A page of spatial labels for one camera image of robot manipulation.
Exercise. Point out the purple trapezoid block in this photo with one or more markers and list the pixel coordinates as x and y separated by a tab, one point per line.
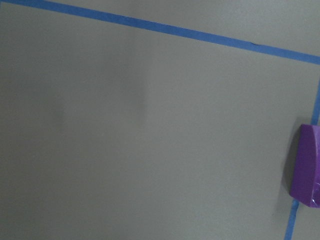
305	185

